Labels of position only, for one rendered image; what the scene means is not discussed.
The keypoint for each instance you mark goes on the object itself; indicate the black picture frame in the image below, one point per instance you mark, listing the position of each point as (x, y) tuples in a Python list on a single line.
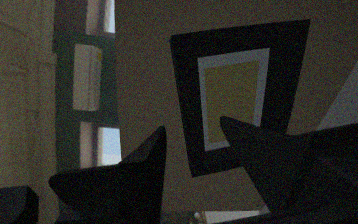
[(248, 73)]

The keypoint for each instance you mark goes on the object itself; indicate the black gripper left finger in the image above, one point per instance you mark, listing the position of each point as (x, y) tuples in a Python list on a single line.
[(138, 178)]

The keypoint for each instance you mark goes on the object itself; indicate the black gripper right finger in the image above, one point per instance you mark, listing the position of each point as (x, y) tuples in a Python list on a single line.
[(276, 161)]

